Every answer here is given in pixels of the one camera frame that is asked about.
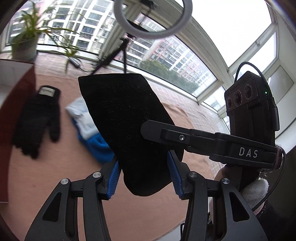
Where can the small spider plant shoot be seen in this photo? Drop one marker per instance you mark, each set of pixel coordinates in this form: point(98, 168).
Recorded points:
point(69, 50)

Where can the light blue wipes packet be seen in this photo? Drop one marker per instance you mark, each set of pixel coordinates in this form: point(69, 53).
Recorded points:
point(79, 112)

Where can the red storage box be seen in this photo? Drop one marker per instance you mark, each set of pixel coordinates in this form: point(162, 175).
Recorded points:
point(18, 84)

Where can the black phone holder clamp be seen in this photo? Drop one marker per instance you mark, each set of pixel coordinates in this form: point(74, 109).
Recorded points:
point(149, 3)

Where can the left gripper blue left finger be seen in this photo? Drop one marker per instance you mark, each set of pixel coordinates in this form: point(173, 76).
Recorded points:
point(58, 217)

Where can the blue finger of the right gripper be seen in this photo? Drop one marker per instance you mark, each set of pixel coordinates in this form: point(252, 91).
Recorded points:
point(191, 140)

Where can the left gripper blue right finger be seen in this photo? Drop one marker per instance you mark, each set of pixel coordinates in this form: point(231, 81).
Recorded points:
point(235, 220)

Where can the black fuzzy gloves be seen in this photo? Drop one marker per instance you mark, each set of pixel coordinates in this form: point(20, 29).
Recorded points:
point(39, 113)

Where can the blue knitted cloth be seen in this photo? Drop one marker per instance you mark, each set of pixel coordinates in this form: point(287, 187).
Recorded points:
point(96, 146)

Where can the pink blanket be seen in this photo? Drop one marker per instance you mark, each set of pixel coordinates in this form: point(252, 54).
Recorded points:
point(128, 217)

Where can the black drawstring pouch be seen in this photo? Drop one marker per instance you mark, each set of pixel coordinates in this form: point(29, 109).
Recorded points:
point(119, 103)

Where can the large potted spider plant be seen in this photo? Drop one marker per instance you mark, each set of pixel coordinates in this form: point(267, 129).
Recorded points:
point(35, 24)

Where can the white gloved right hand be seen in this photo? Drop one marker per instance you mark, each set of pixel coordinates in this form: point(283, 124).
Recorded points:
point(252, 194)

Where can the white ring light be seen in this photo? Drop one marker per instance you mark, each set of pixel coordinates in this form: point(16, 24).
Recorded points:
point(135, 31)

